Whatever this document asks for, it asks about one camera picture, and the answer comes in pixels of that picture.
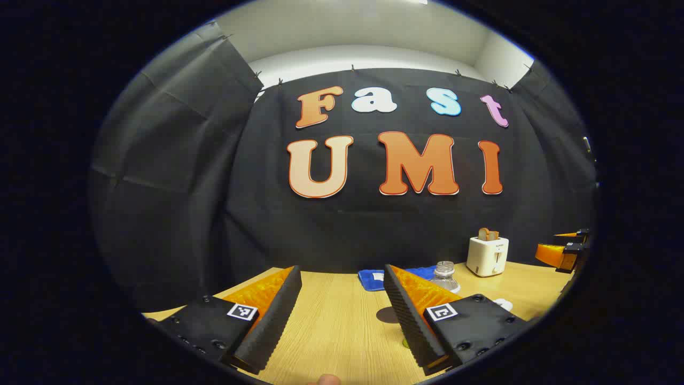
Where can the light toast slice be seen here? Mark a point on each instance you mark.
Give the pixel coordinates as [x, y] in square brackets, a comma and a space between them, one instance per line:
[484, 233]

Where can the black backdrop cloth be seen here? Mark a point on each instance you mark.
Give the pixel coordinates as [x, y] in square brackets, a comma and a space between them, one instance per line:
[214, 187]

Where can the clear water bottle white label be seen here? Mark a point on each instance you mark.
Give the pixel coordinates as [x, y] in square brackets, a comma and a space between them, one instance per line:
[445, 278]

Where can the brown toast slice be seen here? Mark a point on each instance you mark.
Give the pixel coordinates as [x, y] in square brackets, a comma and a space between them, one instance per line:
[495, 235]

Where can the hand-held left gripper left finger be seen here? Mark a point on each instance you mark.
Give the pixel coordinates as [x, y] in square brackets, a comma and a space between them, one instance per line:
[270, 321]

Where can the white teacup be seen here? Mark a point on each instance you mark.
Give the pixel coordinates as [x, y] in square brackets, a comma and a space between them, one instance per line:
[503, 305]

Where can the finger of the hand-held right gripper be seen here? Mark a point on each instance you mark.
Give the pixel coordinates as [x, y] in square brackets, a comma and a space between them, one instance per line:
[572, 233]
[556, 255]

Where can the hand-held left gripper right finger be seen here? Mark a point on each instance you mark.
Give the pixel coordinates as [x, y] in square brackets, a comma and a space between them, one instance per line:
[409, 321]

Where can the white toaster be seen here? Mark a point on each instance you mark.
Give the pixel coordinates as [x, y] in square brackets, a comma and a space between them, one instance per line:
[483, 259]

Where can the blue cloth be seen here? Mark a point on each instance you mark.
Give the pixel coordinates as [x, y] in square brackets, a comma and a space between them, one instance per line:
[371, 279]

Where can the dark round coaster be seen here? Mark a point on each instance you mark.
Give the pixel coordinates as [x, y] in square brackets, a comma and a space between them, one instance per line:
[386, 315]

